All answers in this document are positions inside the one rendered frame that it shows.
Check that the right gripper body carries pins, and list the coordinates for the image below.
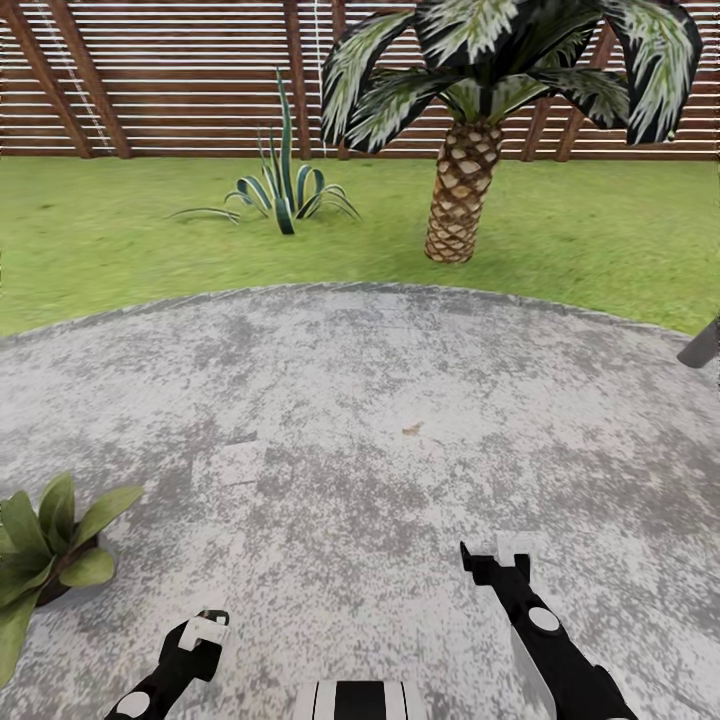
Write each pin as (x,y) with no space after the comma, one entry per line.
(488,571)

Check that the robot trunk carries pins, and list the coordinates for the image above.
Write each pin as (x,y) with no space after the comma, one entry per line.
(360,700)

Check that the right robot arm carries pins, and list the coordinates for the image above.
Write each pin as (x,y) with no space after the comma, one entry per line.
(567,684)

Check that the insectifuge atomizer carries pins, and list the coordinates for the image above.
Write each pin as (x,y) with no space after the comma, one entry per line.
(219,616)

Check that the pot plant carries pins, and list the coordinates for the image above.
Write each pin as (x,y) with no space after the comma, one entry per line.
(48,560)

